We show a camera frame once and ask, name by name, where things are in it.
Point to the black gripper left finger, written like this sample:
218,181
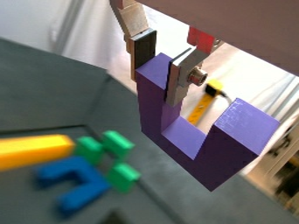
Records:
139,35

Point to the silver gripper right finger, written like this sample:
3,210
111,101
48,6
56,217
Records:
185,71

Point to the purple U-shaped block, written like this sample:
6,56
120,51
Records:
211,156

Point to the black angle fixture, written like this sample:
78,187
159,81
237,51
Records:
115,217

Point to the green stepped block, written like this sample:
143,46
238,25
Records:
107,153

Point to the blue U-shaped block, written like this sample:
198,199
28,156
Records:
74,169

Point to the yellow long block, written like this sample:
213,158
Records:
30,150

